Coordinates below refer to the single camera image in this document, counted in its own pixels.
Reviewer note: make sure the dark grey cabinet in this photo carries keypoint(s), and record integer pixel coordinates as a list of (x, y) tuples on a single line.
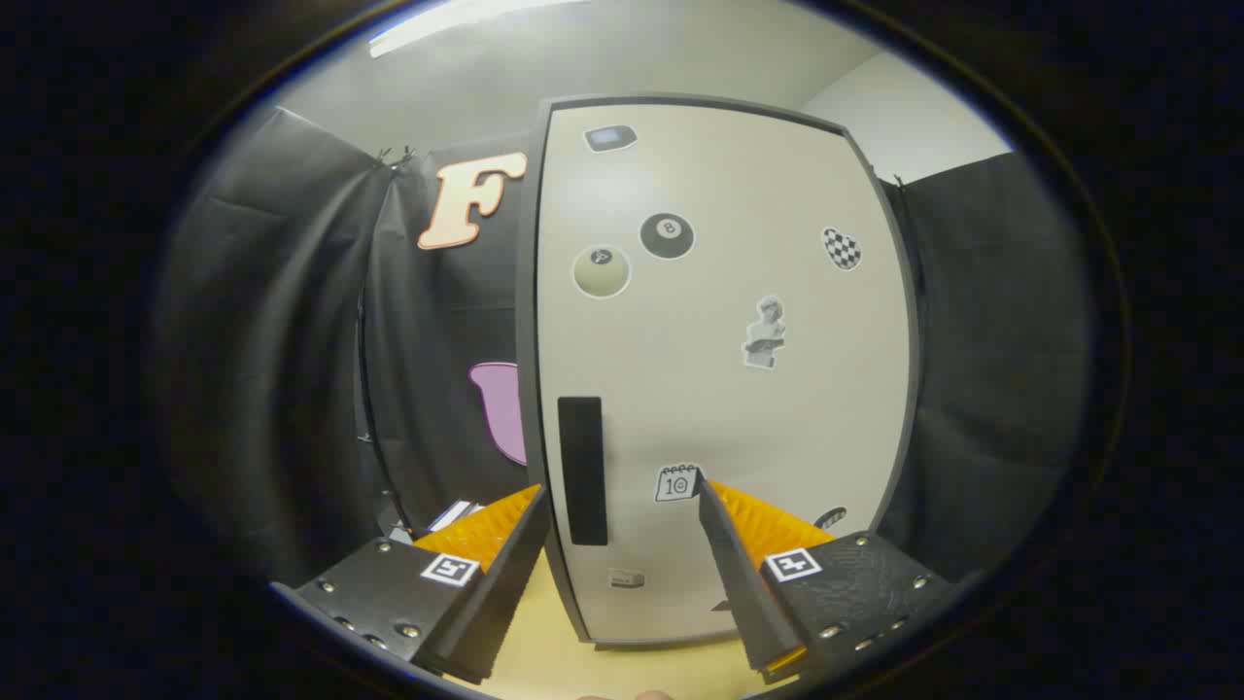
[(526, 292)]

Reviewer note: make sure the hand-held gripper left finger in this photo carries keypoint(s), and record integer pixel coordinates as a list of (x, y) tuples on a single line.
[(501, 603)]

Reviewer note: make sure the ceiling light strip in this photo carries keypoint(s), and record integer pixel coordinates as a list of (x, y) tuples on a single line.
[(437, 24)]

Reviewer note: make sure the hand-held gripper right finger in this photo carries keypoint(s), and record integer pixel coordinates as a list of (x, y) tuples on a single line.
[(743, 593)]

